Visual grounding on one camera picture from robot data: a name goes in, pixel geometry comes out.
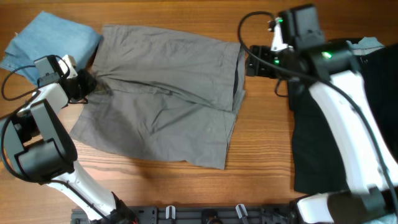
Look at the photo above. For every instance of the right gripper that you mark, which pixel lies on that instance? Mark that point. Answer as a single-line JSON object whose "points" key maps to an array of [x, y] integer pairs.
{"points": [[256, 67]]}

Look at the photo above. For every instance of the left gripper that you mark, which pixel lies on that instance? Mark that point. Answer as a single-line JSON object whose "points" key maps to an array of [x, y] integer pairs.
{"points": [[90, 81]]}

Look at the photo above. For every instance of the white rail clip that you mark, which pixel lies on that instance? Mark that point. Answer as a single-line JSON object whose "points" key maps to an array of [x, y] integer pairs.
{"points": [[170, 212], [241, 211]]}

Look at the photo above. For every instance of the black garment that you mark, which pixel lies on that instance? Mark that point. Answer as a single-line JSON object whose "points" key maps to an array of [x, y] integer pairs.
{"points": [[345, 134]]}

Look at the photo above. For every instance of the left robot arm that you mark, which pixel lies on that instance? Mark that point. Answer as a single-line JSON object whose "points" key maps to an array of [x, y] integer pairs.
{"points": [[36, 148]]}

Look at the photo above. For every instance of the light blue garment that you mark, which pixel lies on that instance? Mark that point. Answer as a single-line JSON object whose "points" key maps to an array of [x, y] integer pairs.
{"points": [[368, 43]]}

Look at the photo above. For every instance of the right white rail clip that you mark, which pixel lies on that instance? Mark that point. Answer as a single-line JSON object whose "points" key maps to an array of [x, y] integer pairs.
{"points": [[241, 211]]}

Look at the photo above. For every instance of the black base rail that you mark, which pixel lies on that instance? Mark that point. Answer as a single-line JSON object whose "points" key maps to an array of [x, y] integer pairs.
{"points": [[267, 214]]}

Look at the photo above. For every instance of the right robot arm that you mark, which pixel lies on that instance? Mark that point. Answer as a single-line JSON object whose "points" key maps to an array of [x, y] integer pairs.
{"points": [[310, 59]]}

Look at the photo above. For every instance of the left white rail clip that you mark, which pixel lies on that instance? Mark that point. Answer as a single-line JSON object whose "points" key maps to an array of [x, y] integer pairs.
{"points": [[170, 212]]}

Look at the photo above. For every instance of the folded blue denim garment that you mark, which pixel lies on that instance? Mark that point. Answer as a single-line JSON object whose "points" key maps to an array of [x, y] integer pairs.
{"points": [[48, 34]]}

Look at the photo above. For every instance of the grey shorts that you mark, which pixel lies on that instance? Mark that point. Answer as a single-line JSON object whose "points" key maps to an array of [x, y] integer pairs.
{"points": [[163, 95]]}

